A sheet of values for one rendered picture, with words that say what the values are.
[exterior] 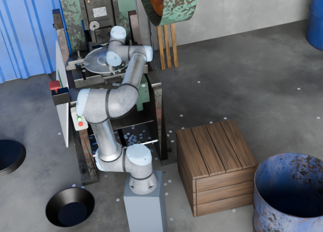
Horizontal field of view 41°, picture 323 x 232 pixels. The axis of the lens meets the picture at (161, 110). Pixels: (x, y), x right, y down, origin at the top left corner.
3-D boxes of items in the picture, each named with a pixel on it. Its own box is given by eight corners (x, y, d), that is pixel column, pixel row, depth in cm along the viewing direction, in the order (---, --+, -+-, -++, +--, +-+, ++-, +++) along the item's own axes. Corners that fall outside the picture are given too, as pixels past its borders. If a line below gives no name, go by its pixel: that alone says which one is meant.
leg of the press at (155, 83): (177, 162, 293) (169, 46, 237) (161, 166, 291) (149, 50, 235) (145, 87, 363) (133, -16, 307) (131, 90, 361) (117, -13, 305)
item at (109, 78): (129, 91, 250) (126, 71, 241) (105, 96, 247) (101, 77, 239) (120, 69, 269) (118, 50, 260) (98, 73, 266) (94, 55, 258)
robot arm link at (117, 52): (126, 57, 203) (129, 39, 209) (103, 57, 205) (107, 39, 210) (129, 67, 210) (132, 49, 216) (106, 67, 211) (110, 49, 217)
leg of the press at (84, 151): (100, 182, 284) (72, 66, 228) (82, 186, 282) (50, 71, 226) (82, 101, 354) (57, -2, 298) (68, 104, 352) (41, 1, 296)
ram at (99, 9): (118, 40, 248) (111, -9, 229) (93, 45, 245) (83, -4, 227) (113, 27, 261) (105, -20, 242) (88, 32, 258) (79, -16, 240)
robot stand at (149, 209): (165, 249, 241) (159, 197, 213) (133, 248, 243) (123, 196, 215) (167, 222, 255) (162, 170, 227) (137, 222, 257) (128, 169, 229)
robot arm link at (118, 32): (109, 35, 208) (112, 22, 213) (107, 50, 217) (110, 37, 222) (125, 38, 209) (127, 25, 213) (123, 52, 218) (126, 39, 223)
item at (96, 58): (80, 52, 262) (80, 51, 261) (127, 42, 266) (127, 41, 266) (87, 78, 240) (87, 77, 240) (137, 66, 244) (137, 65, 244)
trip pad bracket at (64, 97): (75, 117, 255) (68, 90, 243) (58, 121, 254) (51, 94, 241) (74, 111, 260) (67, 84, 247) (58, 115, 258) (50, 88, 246)
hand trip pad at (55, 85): (63, 96, 244) (60, 85, 239) (52, 99, 243) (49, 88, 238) (62, 90, 249) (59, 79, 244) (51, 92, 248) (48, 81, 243)
